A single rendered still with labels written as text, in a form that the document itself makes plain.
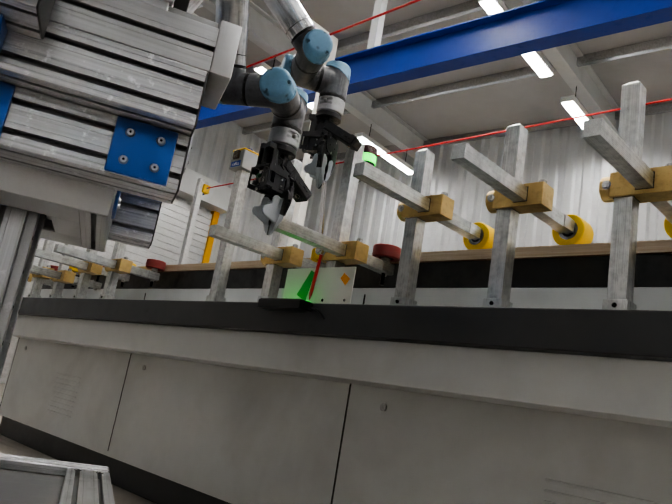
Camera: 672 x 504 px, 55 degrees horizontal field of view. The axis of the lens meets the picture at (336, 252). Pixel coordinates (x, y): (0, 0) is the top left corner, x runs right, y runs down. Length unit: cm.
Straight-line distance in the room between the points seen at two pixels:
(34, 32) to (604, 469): 128
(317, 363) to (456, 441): 39
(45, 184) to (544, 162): 925
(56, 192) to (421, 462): 108
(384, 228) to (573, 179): 323
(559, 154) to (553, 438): 860
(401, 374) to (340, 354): 20
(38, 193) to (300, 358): 90
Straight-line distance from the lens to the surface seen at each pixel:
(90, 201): 108
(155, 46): 103
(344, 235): 173
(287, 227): 154
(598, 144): 114
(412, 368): 149
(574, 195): 965
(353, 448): 184
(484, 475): 160
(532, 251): 162
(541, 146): 1012
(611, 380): 127
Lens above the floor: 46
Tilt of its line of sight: 13 degrees up
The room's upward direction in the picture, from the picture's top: 10 degrees clockwise
